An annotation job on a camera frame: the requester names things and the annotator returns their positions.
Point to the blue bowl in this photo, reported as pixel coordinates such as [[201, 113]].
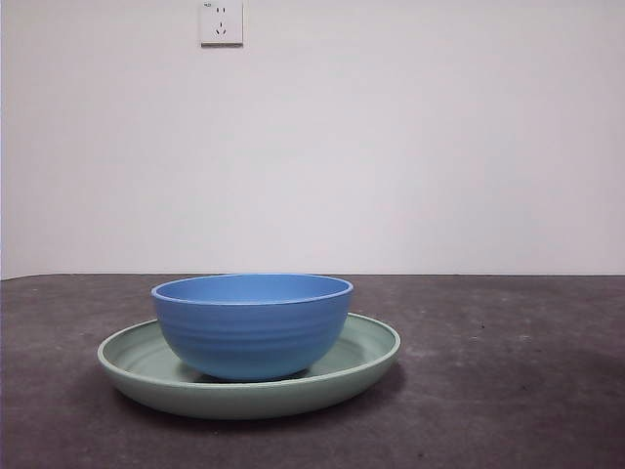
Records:
[[251, 332]]

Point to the white wall socket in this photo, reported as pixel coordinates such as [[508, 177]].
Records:
[[221, 24]]

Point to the green plate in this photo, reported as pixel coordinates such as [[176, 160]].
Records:
[[244, 403]]

